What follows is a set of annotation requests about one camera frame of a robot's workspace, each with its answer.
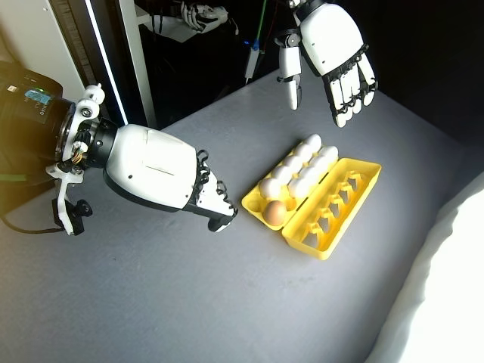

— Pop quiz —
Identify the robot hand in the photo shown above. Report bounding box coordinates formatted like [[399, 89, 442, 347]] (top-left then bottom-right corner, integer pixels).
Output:
[[273, 2, 380, 129], [103, 123, 240, 233]]

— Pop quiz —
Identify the brown egg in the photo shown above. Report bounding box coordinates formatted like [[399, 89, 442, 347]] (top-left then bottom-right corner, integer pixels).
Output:
[[263, 200, 287, 225]]

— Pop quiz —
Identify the yellow plastic egg box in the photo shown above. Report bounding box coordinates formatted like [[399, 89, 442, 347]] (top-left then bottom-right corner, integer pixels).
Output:
[[240, 149, 382, 262]]

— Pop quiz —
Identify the spare white robot hand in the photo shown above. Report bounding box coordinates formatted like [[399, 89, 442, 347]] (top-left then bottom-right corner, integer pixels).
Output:
[[180, 0, 230, 34]]

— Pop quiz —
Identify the white adapter box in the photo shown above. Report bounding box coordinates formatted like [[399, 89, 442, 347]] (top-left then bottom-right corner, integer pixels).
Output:
[[244, 48, 262, 81]]

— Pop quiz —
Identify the grey table cloth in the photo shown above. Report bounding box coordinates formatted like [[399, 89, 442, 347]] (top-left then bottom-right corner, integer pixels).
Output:
[[0, 70, 484, 363]]

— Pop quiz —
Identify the white cabinet with light strip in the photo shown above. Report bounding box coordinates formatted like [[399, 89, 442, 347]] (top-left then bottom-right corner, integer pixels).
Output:
[[0, 0, 158, 128]]

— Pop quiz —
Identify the white cloth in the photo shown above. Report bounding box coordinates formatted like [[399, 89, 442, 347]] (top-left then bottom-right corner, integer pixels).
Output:
[[365, 177, 484, 363]]

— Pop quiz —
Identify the green cable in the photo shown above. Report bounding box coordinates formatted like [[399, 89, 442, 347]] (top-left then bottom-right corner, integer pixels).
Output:
[[253, 0, 268, 42]]

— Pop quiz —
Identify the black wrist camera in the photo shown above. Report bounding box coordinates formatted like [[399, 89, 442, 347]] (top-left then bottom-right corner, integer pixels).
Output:
[[70, 199, 94, 236]]

